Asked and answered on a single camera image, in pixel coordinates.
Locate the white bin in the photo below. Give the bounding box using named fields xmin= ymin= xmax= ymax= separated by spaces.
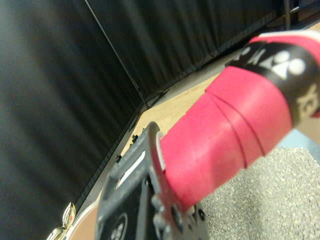
xmin=46 ymin=201 xmax=101 ymax=240

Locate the curtain stand pole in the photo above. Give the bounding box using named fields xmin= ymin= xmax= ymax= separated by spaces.
xmin=283 ymin=0 xmax=301 ymax=32
xmin=83 ymin=0 xmax=151 ymax=110

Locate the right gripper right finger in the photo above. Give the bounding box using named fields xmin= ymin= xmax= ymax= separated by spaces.
xmin=146 ymin=121 xmax=210 ymax=240

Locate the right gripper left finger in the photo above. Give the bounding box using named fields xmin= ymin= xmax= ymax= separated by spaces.
xmin=95 ymin=132 xmax=154 ymax=240

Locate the blue litter tray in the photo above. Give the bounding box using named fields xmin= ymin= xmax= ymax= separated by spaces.
xmin=194 ymin=128 xmax=320 ymax=240

